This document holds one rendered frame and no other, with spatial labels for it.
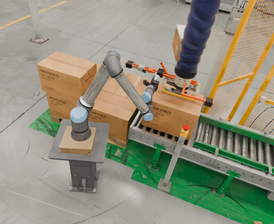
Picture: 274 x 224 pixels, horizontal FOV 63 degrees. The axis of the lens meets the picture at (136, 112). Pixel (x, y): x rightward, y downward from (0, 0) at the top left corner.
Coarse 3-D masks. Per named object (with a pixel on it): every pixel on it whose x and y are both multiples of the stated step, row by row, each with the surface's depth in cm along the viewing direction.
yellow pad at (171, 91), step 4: (164, 88) 238; (172, 88) 235; (164, 92) 236; (168, 92) 234; (172, 92) 234; (176, 92) 235; (184, 92) 233; (180, 96) 232; (184, 96) 232; (192, 100) 230
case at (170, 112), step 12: (156, 96) 250; (168, 96) 252; (156, 108) 247; (168, 108) 241; (180, 108) 239; (192, 108) 241; (144, 120) 265; (156, 120) 258; (168, 120) 252; (180, 120) 246; (192, 120) 240; (168, 132) 263; (192, 132) 250
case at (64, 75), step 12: (48, 60) 280; (60, 60) 284; (72, 60) 287; (84, 60) 290; (48, 72) 273; (60, 72) 266; (72, 72) 267; (84, 72) 270; (48, 84) 286; (60, 84) 278; (72, 84) 271; (84, 84) 276; (60, 96) 292; (72, 96) 284
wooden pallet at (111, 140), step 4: (52, 116) 326; (56, 116) 322; (52, 120) 332; (56, 120) 329; (60, 120) 330; (108, 136) 307; (108, 140) 315; (112, 140) 316; (116, 140) 306; (120, 140) 303; (116, 144) 311; (120, 144) 308; (124, 144) 305; (124, 148) 310
